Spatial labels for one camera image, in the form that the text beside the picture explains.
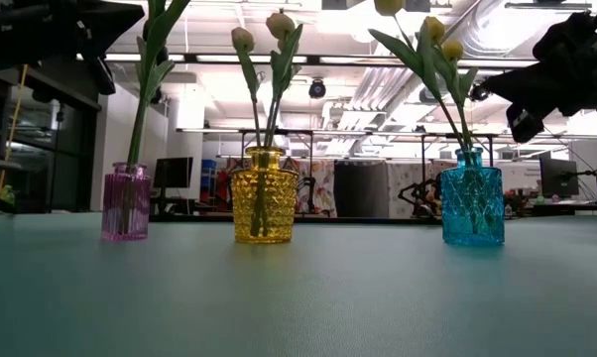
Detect yellow hanging cable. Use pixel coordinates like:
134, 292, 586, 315
0, 63, 30, 198

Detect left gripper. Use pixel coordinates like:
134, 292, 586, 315
30, 2, 147, 68

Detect yellow glass vase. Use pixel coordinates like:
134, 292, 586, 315
230, 146, 299, 245

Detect blue glass vase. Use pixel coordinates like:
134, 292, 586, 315
440, 147, 506, 247

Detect green stems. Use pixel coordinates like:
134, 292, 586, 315
119, 0, 191, 237

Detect floral patterned cloth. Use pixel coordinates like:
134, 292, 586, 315
387, 162, 446, 215
288, 158, 337, 218

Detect black upright panel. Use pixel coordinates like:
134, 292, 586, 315
333, 161, 390, 218

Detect silver ventilation duct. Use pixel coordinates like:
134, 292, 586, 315
419, 0, 536, 104

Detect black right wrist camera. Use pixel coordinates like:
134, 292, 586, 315
505, 102, 545, 144

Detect black computer monitor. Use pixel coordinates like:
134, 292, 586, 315
153, 157, 194, 199
539, 157, 580, 198

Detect long overhead light bar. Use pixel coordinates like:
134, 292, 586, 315
74, 52, 540, 68
176, 127, 597, 141

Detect pink glass vase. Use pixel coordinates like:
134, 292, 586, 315
100, 162, 153, 243

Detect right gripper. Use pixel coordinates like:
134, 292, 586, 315
481, 13, 597, 118

